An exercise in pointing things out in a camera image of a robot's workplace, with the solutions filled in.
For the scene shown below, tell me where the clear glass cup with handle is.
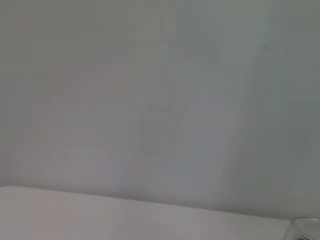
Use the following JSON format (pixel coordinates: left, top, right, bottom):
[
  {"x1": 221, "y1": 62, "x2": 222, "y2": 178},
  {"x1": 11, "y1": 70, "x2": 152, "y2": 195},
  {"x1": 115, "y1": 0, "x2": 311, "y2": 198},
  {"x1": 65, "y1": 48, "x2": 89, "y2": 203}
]
[{"x1": 283, "y1": 216, "x2": 320, "y2": 240}]

